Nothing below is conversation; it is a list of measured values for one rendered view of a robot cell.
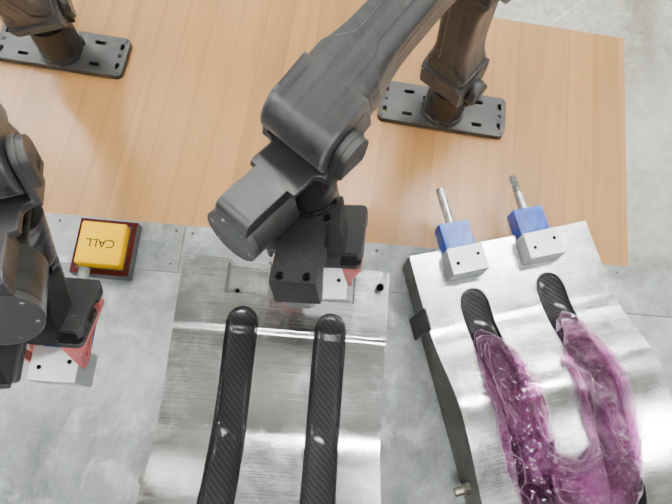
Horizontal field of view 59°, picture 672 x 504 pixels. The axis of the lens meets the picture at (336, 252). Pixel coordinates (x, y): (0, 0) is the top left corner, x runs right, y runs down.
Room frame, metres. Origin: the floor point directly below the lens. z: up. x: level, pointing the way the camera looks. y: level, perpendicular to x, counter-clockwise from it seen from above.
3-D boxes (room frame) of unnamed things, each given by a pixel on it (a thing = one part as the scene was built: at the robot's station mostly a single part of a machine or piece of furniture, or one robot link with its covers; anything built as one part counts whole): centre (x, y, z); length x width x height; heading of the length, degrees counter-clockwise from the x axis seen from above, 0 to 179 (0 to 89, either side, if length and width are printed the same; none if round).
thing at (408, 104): (0.54, -0.12, 0.84); 0.20 x 0.07 x 0.08; 93
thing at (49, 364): (0.08, 0.27, 0.94); 0.13 x 0.05 x 0.05; 7
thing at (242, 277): (0.19, 0.10, 0.87); 0.05 x 0.05 x 0.04; 6
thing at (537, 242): (0.36, -0.25, 0.86); 0.13 x 0.05 x 0.05; 24
